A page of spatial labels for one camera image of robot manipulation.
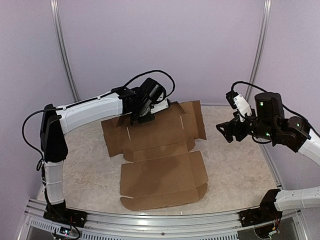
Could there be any front aluminium frame rail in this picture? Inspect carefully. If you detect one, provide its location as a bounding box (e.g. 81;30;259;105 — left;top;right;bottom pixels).
14;199;310;240

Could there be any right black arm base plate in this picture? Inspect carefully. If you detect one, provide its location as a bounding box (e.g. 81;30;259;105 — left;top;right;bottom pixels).
238;188;283;227

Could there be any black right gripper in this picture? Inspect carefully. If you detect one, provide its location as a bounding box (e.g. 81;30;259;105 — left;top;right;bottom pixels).
216;108;277;143

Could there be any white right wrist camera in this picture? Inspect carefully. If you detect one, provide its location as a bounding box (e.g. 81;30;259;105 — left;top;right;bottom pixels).
225;90;253;123

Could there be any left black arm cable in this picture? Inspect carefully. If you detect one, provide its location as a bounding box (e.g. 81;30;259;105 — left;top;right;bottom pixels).
21;70;176;172

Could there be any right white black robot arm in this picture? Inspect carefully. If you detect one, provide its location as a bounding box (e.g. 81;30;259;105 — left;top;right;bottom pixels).
216;90;320;222

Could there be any right aluminium frame post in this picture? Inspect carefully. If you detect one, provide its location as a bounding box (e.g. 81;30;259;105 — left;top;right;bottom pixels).
244;0;272;101

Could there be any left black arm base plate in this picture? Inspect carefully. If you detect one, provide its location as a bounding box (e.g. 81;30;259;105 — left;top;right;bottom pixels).
43;201;88;228

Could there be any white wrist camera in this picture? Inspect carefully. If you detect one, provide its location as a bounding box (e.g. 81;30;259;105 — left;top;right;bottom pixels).
150;98;170;114
225;90;253;123

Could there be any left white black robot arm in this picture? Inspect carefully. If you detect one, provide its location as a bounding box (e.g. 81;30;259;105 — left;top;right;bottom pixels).
40;77;170;223

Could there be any left aluminium frame post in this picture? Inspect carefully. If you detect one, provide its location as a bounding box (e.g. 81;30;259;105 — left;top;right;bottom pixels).
49;0;80;102

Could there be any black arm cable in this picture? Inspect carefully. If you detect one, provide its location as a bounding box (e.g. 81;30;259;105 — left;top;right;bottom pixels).
230;80;320;138
21;70;176;172

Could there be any aluminium frame post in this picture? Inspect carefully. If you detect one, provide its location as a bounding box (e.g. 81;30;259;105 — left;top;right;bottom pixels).
244;0;272;101
49;0;80;102

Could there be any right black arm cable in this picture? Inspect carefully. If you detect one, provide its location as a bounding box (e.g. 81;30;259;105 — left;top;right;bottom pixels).
230;80;320;138

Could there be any brown cardboard box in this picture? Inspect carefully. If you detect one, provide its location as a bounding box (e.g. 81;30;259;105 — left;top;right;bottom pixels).
101;100;209;211

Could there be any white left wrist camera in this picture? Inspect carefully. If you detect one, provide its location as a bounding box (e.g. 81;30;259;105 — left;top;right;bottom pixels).
150;98;170;114

